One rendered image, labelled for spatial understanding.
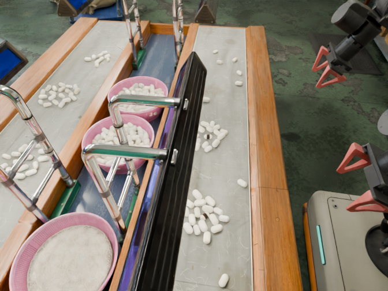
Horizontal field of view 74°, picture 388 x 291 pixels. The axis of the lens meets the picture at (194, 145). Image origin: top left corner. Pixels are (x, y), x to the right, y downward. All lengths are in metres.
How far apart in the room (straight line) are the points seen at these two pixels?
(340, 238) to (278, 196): 0.65
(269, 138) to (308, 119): 1.40
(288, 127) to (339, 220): 0.99
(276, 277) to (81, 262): 0.51
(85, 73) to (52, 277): 0.97
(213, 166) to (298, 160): 1.19
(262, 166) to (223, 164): 0.14
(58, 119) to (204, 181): 0.68
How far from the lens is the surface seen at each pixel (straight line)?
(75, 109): 1.24
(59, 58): 1.60
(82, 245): 0.85
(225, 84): 1.29
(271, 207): 0.83
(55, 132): 1.17
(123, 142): 0.69
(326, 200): 1.54
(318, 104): 2.59
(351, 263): 1.42
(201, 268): 0.76
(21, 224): 0.92
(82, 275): 0.81
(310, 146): 2.16
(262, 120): 1.08
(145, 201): 0.47
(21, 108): 0.76
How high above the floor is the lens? 1.47
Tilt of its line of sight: 48 degrees down
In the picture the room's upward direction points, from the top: straight up
